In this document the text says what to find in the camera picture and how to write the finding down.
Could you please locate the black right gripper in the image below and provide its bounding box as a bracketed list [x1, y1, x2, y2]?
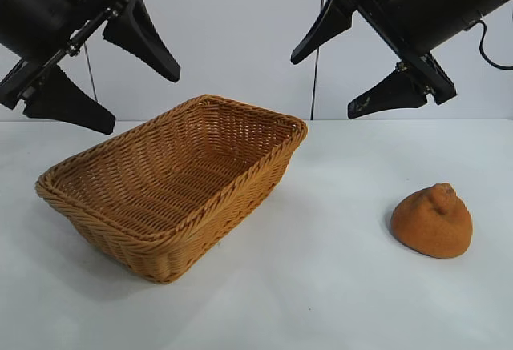
[290, 0, 484, 121]

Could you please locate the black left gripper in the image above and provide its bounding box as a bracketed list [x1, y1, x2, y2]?
[0, 0, 181, 135]

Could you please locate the tan woven wicker basket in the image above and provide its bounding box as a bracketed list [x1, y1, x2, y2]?
[34, 93, 309, 285]

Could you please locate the brown bread roll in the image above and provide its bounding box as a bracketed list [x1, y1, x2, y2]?
[390, 181, 474, 259]

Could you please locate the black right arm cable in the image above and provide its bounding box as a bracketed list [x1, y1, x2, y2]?
[467, 19, 513, 71]

